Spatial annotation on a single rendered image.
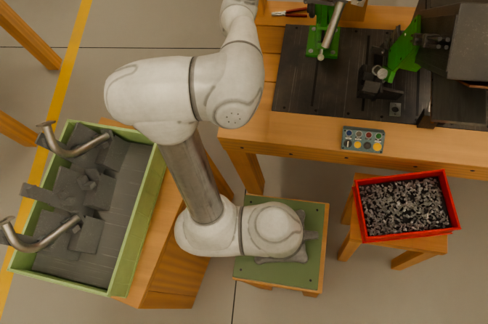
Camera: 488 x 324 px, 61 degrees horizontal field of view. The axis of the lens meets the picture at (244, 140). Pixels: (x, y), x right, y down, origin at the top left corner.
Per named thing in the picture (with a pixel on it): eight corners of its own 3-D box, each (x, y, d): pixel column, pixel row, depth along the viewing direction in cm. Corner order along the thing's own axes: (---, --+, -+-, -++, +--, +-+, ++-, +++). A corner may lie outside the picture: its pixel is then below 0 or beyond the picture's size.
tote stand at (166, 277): (192, 308, 229) (137, 309, 157) (111, 276, 242) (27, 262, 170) (234, 193, 250) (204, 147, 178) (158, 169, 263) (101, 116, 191)
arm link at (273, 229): (304, 259, 136) (303, 252, 116) (248, 259, 138) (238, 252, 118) (302, 210, 142) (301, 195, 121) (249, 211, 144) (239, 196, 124)
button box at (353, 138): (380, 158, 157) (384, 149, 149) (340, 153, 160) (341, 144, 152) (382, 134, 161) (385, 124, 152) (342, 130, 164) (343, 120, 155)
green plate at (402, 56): (409, 82, 147) (442, 50, 128) (386, 77, 147) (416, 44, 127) (410, 54, 151) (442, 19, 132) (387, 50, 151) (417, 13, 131)
